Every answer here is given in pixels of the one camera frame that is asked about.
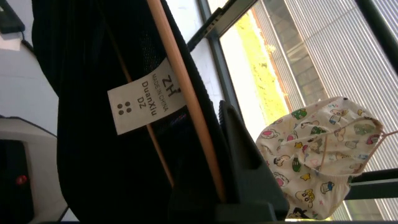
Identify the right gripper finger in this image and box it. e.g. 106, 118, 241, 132
217, 100, 290, 220

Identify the cream printed garment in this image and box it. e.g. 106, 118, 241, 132
255, 96, 385, 220

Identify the pink clothes hanger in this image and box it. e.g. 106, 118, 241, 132
319, 129, 398, 175
105, 0, 228, 203

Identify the black garment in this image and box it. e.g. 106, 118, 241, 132
30, 0, 237, 222

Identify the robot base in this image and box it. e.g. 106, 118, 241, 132
0, 114, 78, 222

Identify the black clothes rack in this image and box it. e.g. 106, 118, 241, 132
186, 0, 398, 200

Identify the window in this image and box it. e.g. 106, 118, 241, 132
197, 0, 398, 222

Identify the black power adapter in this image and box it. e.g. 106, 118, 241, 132
0, 0, 26, 34

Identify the black cable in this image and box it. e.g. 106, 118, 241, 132
20, 30, 35, 54

